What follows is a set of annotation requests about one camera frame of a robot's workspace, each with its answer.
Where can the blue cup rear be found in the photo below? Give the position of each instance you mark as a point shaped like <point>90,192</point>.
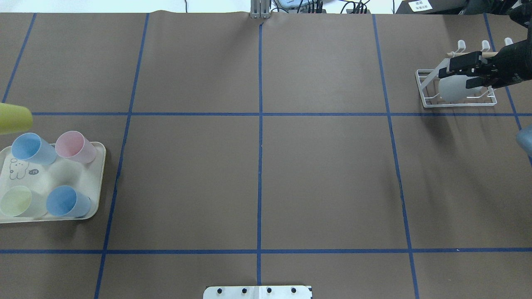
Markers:
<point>32,148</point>

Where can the metal base plate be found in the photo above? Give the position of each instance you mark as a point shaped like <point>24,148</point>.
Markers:
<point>259,292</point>

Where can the blue cup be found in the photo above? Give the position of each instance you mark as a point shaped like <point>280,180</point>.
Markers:
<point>65,201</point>
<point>32,148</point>

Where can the white wire cup rack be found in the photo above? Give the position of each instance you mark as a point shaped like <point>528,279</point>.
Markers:
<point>438,92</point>

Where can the blue cup front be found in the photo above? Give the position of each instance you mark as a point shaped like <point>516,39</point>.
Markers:
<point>65,201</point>

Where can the white plastic cup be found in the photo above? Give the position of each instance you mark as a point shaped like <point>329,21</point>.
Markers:
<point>453,88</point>

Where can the yellow plastic cup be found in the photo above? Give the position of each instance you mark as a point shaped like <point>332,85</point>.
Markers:
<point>14,119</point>

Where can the pink plastic cup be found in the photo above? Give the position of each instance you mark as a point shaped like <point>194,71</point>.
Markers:
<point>74,146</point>

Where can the pale green cup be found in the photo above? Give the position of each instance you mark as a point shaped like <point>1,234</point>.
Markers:
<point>22,202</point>

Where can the aluminium frame post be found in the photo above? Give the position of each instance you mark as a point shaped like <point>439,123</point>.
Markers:
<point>260,9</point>

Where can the cream cartoon tray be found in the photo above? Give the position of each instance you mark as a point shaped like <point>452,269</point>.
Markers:
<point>42,179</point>

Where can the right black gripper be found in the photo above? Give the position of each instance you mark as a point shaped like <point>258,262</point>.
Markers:
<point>514,64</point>

